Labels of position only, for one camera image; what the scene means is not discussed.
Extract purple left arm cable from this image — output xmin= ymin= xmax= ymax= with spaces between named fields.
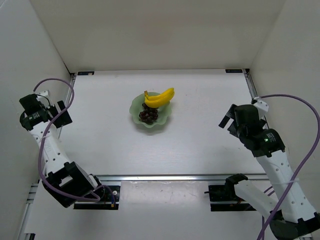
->
xmin=33 ymin=77 xmax=116 ymax=203

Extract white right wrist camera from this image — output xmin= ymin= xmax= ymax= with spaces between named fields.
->
xmin=251 ymin=97 xmax=269 ymax=119

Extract green scalloped fruit bowl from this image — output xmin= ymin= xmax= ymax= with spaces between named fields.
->
xmin=129 ymin=93 xmax=172 ymax=129

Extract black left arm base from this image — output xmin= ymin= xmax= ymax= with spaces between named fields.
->
xmin=72 ymin=181 xmax=121 ymax=211

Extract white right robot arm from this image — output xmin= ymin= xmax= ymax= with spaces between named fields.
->
xmin=219 ymin=101 xmax=320 ymax=240

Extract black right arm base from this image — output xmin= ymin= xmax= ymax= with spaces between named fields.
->
xmin=204 ymin=185 xmax=256 ymax=212

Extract yellow fake banana bunch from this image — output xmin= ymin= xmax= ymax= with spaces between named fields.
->
xmin=144 ymin=87 xmax=175 ymax=109

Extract dark red fake grapes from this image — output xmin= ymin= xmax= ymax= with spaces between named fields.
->
xmin=138 ymin=103 xmax=158 ymax=125

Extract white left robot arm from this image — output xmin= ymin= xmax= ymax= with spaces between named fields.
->
xmin=19 ymin=91 xmax=101 ymax=208

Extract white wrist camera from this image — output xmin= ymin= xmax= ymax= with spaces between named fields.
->
xmin=36 ymin=90 xmax=50 ymax=100
xmin=251 ymin=97 xmax=269 ymax=119

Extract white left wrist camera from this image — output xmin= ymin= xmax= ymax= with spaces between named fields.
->
xmin=36 ymin=90 xmax=50 ymax=100

